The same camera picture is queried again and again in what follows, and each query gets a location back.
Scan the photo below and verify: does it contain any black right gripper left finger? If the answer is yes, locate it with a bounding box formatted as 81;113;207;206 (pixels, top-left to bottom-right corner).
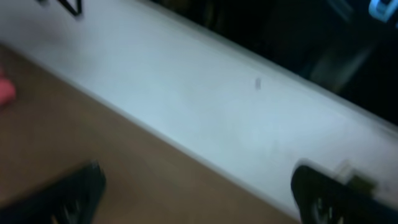
1;161;106;223

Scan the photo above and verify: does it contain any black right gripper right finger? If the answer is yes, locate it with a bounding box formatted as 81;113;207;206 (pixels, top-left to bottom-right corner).
290;165;397;224

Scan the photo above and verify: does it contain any orange red t-shirt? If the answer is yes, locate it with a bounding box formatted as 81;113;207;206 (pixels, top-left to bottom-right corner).
0;67;16;107

